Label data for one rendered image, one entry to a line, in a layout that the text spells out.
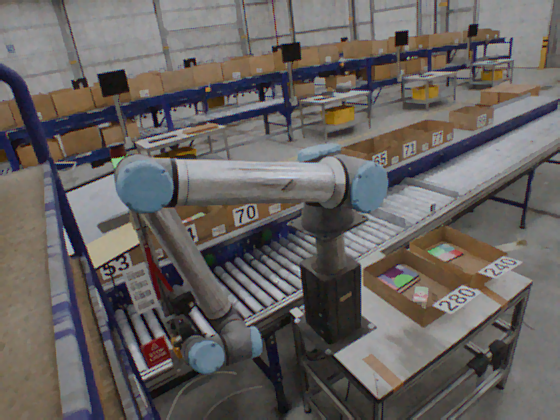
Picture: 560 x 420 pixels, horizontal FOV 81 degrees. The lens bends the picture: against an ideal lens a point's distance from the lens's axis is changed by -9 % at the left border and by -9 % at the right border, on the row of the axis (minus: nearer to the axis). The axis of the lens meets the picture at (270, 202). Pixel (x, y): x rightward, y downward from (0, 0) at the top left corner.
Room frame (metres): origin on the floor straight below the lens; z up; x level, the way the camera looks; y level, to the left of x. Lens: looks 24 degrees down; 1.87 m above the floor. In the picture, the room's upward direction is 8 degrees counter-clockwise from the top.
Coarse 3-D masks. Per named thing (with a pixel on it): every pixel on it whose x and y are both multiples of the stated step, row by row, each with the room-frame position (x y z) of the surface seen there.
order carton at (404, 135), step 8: (400, 128) 3.09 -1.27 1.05; (376, 136) 2.93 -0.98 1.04; (384, 136) 2.98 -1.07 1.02; (392, 136) 3.03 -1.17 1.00; (400, 136) 3.09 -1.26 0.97; (408, 136) 3.05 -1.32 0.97; (416, 136) 2.76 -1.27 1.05; (424, 136) 2.82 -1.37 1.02; (416, 144) 2.76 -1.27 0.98; (416, 152) 2.76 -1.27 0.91; (424, 152) 2.82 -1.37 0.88
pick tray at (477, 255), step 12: (444, 228) 1.65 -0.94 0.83; (420, 240) 1.57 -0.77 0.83; (432, 240) 1.61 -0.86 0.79; (444, 240) 1.64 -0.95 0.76; (456, 240) 1.57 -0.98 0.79; (468, 240) 1.51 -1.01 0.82; (420, 252) 1.47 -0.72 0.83; (468, 252) 1.49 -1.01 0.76; (480, 252) 1.44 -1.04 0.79; (492, 252) 1.38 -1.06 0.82; (504, 252) 1.32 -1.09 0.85; (444, 264) 1.33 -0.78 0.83; (456, 264) 1.41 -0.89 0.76; (468, 264) 1.39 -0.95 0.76; (480, 264) 1.37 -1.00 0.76; (468, 276) 1.21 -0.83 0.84; (480, 276) 1.22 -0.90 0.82
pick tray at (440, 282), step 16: (400, 256) 1.49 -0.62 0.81; (416, 256) 1.42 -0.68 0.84; (368, 272) 1.35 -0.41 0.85; (416, 272) 1.40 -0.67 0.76; (432, 272) 1.33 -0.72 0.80; (448, 272) 1.25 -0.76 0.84; (368, 288) 1.35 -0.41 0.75; (384, 288) 1.25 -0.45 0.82; (432, 288) 1.26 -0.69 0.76; (448, 288) 1.24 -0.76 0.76; (400, 304) 1.16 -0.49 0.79; (416, 304) 1.08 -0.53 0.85; (432, 304) 1.16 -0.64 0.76; (416, 320) 1.08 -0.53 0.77; (432, 320) 1.07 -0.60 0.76
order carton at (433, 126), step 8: (424, 120) 3.28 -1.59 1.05; (432, 120) 3.25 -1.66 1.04; (408, 128) 3.15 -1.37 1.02; (416, 128) 3.21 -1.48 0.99; (424, 128) 3.28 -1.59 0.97; (432, 128) 3.25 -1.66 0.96; (440, 128) 2.94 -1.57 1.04; (448, 128) 3.00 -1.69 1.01; (432, 136) 2.88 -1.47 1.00; (440, 144) 2.94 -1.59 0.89
